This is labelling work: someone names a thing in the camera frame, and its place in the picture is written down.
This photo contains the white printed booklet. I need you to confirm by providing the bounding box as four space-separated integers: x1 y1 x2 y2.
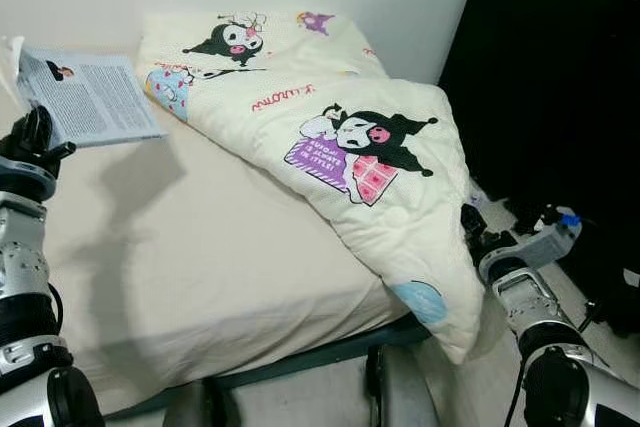
15 43 169 149

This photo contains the cream cartoon print quilt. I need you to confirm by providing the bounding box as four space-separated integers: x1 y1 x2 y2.
135 9 489 366

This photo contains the cream sheeted mattress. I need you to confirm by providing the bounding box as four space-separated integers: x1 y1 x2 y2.
0 42 471 418

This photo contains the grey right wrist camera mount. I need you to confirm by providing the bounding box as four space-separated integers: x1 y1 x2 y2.
480 209 584 285

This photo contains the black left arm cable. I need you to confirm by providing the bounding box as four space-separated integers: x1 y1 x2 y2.
44 282 67 336

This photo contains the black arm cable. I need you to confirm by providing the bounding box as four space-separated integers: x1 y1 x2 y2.
44 282 67 336
503 297 601 427

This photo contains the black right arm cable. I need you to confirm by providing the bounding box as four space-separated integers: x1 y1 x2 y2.
503 297 601 427

